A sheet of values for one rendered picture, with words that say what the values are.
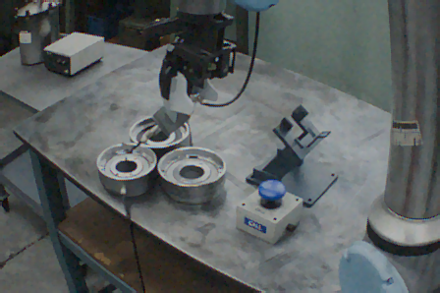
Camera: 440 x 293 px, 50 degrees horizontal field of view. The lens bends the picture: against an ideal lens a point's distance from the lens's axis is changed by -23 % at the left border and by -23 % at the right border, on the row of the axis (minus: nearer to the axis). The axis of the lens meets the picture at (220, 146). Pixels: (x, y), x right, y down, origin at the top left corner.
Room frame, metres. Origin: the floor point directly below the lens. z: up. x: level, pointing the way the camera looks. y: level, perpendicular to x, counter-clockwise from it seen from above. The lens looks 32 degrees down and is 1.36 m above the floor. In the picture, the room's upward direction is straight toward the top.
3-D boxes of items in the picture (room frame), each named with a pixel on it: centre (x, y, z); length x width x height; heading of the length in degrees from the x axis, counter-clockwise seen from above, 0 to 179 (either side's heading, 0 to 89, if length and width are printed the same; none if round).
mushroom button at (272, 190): (0.67, -0.07, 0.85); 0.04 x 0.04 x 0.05
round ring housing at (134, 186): (0.78, 0.15, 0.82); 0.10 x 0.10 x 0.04
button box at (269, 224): (0.67, -0.08, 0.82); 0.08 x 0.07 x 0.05; 50
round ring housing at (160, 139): (0.88, 0.10, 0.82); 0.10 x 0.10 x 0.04
